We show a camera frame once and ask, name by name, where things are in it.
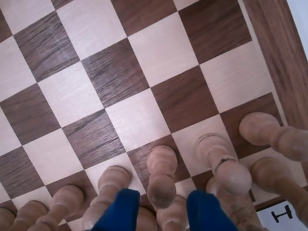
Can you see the wooden chessboard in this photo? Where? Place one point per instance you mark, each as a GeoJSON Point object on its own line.
{"type": "Point", "coordinates": [120, 72]}

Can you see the light wooden knight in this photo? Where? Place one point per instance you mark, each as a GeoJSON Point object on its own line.
{"type": "Point", "coordinates": [240, 214]}

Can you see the light wooden rook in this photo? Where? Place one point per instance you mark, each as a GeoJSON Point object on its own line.
{"type": "Point", "coordinates": [269, 172]}

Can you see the light wooden bishop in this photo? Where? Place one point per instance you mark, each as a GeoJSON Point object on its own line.
{"type": "Point", "coordinates": [170, 216]}

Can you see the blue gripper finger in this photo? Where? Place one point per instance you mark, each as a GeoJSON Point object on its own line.
{"type": "Point", "coordinates": [204, 214]}
{"type": "Point", "coordinates": [120, 211]}

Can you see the light wooden king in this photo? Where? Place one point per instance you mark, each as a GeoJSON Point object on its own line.
{"type": "Point", "coordinates": [145, 220]}

